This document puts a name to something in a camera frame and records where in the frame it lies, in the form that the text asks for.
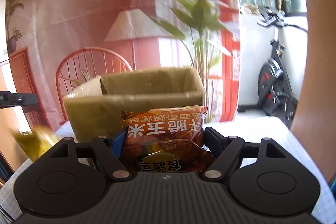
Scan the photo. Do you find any yellow snack bag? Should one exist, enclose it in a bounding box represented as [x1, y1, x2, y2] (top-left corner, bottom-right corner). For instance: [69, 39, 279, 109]
[11, 125, 60, 162]

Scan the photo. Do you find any orange corn snack bag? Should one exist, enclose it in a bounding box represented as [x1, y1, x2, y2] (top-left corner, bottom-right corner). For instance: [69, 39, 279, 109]
[120, 106, 215, 173]

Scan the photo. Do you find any plaid strawberry bed sheet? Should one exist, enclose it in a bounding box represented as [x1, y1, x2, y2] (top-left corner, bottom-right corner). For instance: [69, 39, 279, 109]
[1, 126, 321, 223]

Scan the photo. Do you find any black exercise bike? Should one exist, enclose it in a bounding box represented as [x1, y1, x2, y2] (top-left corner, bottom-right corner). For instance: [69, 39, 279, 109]
[237, 4, 308, 128]

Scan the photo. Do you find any wooden door panel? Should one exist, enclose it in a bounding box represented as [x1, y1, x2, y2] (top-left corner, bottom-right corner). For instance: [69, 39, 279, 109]
[291, 0, 335, 182]

